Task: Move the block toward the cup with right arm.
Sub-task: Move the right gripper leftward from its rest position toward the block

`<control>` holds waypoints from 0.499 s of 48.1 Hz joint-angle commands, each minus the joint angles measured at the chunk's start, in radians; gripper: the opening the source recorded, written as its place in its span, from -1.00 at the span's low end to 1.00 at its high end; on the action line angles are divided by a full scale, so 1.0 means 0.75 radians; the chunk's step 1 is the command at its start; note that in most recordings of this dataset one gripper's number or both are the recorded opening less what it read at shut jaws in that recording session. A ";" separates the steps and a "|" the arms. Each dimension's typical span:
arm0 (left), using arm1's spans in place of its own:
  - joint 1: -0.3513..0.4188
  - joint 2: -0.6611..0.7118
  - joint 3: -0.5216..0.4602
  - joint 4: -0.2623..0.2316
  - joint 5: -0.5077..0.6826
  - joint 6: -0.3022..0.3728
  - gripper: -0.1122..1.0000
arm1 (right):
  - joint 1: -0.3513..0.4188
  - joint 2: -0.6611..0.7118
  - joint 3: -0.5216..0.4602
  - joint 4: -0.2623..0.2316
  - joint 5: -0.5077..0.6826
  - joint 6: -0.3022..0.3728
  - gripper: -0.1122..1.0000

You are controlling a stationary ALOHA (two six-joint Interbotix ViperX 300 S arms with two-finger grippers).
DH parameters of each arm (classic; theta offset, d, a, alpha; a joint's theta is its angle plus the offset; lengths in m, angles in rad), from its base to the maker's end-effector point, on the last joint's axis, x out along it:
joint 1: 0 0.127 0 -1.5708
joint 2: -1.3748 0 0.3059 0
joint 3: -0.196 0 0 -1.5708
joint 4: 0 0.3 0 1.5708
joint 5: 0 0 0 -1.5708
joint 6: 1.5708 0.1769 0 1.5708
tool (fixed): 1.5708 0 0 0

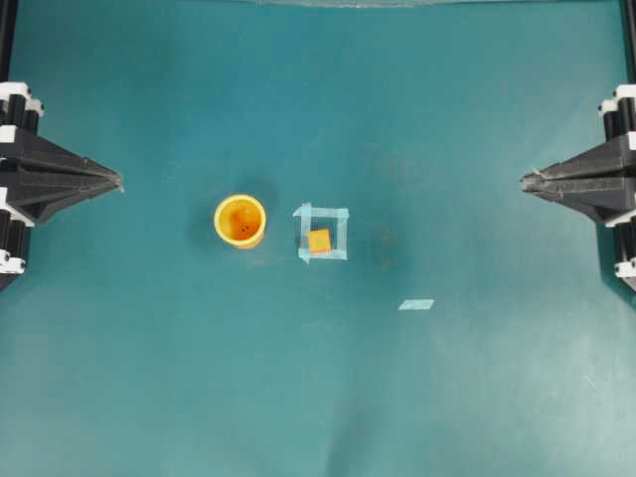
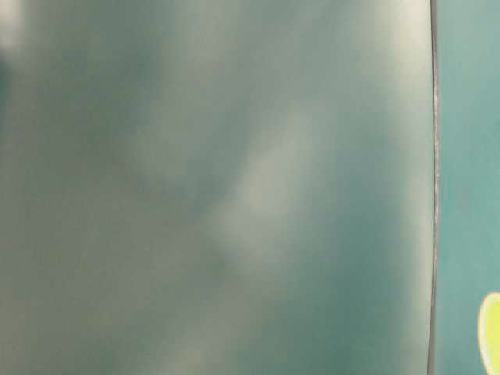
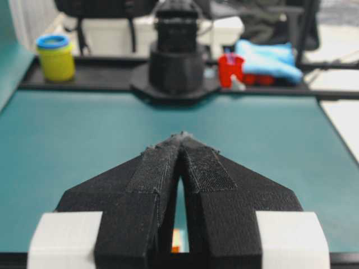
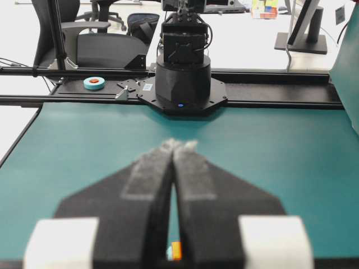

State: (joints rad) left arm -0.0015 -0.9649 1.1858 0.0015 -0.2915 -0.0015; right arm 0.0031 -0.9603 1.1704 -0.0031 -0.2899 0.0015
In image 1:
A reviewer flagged light blue tape strip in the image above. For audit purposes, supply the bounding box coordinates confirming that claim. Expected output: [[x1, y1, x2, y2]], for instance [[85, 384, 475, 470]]
[[398, 299, 434, 311]]

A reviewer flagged left black-white gripper body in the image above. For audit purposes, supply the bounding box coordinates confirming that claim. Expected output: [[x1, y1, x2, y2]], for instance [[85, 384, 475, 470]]
[[0, 79, 45, 292]]

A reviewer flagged light blue tape square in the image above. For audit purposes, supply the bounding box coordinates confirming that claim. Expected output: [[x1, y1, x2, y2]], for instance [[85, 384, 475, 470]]
[[293, 203, 349, 263]]

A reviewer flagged black right frame rail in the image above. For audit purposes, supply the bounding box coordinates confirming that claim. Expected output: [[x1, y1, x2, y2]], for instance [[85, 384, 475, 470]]
[[619, 0, 636, 83]]

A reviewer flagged right black-white gripper body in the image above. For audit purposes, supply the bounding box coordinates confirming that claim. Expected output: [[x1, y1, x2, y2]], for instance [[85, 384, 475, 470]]
[[598, 83, 636, 293]]

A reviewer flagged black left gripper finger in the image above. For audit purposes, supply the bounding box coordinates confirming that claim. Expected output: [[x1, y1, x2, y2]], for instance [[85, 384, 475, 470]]
[[1, 177, 121, 227], [1, 126, 121, 180]]

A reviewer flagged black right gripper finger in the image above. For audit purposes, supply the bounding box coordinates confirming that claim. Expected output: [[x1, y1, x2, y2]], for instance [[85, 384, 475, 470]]
[[521, 174, 635, 227], [529, 132, 635, 180]]

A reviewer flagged small orange block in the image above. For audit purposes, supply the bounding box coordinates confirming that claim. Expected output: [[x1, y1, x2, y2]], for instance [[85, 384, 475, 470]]
[[308, 229, 332, 254]]

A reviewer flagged black frame rail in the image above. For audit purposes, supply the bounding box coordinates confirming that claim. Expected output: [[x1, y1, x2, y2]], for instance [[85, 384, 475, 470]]
[[0, 0, 19, 82], [619, 0, 636, 83]]

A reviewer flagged orange plastic cup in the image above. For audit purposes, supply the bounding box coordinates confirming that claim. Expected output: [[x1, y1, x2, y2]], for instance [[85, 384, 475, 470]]
[[213, 194, 267, 249]]

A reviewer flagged black left frame rail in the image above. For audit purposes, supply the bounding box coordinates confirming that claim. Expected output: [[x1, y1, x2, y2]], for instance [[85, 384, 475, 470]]
[[0, 0, 19, 82]]

